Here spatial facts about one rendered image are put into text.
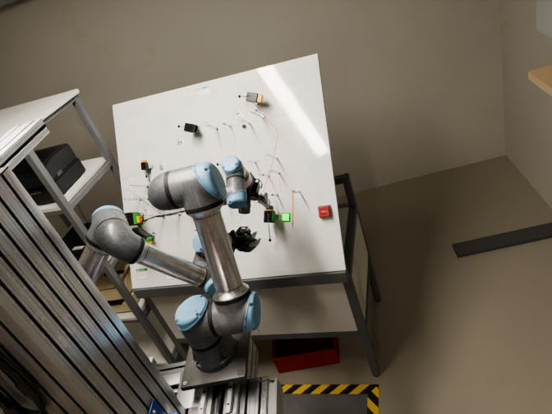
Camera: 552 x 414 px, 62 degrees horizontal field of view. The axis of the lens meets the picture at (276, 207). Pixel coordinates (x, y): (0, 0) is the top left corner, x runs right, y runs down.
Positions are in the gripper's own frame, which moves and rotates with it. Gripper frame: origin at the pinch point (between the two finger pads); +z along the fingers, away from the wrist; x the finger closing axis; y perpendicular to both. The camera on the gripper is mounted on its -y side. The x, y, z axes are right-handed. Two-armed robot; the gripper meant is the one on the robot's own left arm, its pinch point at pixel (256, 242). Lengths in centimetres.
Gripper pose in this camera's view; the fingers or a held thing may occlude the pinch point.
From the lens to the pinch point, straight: 203.1
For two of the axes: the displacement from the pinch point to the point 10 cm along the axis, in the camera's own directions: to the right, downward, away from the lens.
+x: -5.2, -7.3, 4.4
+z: 6.4, 0.2, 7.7
